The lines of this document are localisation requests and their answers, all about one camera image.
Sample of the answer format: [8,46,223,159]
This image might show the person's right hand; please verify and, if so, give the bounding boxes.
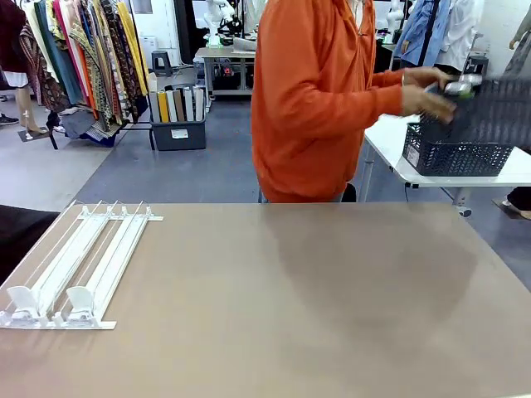
[401,85,457,124]

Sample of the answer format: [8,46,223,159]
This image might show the person's left hand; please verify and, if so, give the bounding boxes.
[404,67,455,90]

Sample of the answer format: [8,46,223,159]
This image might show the grey plastic basket with label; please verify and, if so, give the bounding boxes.
[401,122,516,178]

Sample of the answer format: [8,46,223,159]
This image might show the grey plastic woven basket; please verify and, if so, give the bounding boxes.
[422,78,531,147]

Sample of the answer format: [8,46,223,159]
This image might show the person's left forearm orange sleeve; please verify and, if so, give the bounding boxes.
[371,69,407,89]

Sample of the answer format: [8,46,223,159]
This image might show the black robot base cover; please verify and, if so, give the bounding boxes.
[0,204,61,285]

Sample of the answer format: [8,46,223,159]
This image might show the person's right forearm orange sleeve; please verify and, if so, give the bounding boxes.
[348,85,406,125]

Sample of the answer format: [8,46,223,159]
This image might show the white can dispenser rack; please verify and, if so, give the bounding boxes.
[0,200,165,332]

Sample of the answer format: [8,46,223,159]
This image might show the blue shirt on mannequin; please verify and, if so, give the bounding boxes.
[392,0,451,70]

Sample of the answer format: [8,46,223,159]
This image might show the black small stool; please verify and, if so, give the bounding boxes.
[464,56,490,76]

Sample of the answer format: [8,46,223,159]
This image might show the white shirt on mannequin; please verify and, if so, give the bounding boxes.
[435,0,485,71]

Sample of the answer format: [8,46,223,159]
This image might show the mannequin in grey dress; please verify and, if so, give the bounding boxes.
[497,10,531,82]

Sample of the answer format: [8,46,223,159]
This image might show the white side table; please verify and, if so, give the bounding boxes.
[363,114,531,219]

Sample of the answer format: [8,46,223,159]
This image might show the person in orange hoodie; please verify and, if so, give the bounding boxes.
[251,0,406,204]

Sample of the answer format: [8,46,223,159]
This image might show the bystander leg with shoe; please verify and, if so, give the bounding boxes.
[492,186,531,221]

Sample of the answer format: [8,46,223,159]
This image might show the grey metal work table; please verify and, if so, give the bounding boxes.
[193,46,258,109]

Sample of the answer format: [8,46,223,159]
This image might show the white background robot with base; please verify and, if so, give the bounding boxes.
[202,0,237,46]

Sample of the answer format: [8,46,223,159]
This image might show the white vinyl roll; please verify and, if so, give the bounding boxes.
[165,90,178,124]
[149,90,162,124]
[193,87,206,122]

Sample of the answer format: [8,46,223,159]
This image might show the grey vinyl roll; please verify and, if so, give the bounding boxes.
[183,86,195,123]

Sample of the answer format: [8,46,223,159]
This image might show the brown vinyl roll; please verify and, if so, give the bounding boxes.
[173,89,187,123]

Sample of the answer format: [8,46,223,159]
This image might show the grey storage bin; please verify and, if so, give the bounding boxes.
[149,119,207,152]

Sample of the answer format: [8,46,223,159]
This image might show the yellow vinyl roll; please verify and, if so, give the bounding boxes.
[158,91,171,124]

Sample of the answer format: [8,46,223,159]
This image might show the grey plastic step stool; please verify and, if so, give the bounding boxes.
[150,50,174,78]

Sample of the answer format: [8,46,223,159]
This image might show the white small cabinet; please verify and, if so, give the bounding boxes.
[139,35,158,63]

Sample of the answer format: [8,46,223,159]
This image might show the black clothes rack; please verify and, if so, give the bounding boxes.
[119,0,157,151]

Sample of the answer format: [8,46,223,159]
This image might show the yellow hanging garment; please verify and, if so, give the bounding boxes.
[115,2,149,97]

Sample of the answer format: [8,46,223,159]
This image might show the zigzag patterned hanging garment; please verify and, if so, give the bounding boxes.
[68,12,125,125]

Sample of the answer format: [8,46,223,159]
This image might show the pile of fabrics on floor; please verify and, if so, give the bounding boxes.
[60,108,125,147]

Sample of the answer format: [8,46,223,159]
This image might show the teal hanging garment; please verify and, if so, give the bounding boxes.
[35,2,84,104]

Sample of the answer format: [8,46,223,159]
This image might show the brown patterned hanging garment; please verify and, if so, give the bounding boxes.
[18,24,70,113]

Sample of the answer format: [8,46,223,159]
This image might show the mannequin legs on stand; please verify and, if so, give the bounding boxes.
[16,82,51,142]

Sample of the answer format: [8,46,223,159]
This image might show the maroon hanging garment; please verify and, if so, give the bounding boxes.
[0,0,28,74]

